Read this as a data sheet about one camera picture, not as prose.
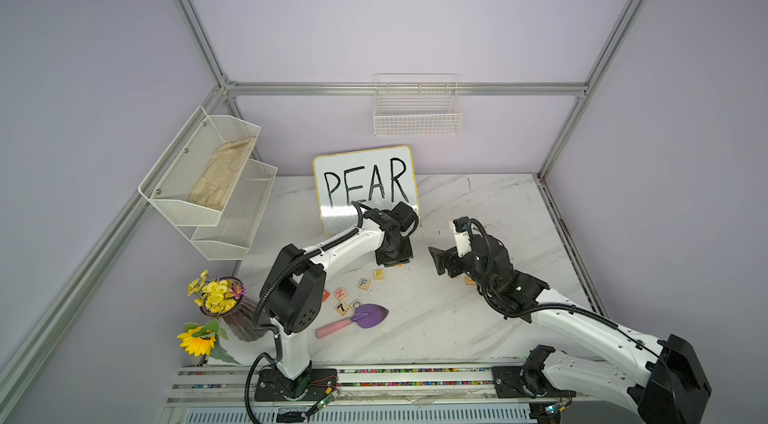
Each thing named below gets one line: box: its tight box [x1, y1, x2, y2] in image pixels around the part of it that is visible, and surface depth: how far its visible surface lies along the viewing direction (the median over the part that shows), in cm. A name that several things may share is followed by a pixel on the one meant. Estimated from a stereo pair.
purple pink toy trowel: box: [315, 303, 389, 339], surface depth 85 cm
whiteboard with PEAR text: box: [313, 146, 419, 235], surface depth 103 cm
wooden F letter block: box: [358, 278, 372, 292], surface depth 92 cm
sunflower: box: [176, 318, 241, 367], surface depth 60 cm
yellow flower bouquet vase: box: [188, 270, 269, 342], surface depth 66 cm
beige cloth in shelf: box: [188, 136, 255, 211], surface depth 81 cm
